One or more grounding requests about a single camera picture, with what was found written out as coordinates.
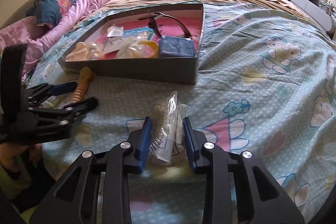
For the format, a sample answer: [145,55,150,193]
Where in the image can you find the white card earrings bag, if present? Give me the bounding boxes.
[103,36,136,54]

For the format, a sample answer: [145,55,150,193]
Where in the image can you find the bagged white comb clip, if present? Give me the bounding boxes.
[149,91,190,166]

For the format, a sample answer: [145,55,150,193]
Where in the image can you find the clear bag dark hairpiece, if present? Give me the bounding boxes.
[116,31,148,59]

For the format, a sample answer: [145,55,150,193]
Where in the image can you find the blue small box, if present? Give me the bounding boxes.
[158,36,195,58]

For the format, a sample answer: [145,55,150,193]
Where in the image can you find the maroon strap wristwatch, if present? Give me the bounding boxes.
[138,12,192,39]

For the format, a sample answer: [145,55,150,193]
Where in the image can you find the bagged red cherry earrings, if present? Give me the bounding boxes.
[106,24,123,38]

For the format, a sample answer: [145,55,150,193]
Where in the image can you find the person left hand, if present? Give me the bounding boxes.
[1,143,42,173]

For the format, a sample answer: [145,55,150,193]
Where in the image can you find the green yellow trousers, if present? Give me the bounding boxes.
[0,165,56,217]

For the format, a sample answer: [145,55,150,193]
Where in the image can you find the pink quilt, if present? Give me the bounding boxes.
[1,0,110,79]

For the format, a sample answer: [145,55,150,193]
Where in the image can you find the dark floral pillow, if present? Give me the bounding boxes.
[26,0,76,28]

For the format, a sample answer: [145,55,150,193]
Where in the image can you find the hello kitty blue bedsheet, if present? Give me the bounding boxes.
[42,3,335,222]

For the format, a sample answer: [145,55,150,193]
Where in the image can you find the dark cardboard tray box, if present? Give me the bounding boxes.
[58,3,205,85]

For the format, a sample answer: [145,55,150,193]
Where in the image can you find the pink Chinese workbook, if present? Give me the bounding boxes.
[93,17,202,59]

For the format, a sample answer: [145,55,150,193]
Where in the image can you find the white grey vanity desk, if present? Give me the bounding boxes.
[288,0,335,39]

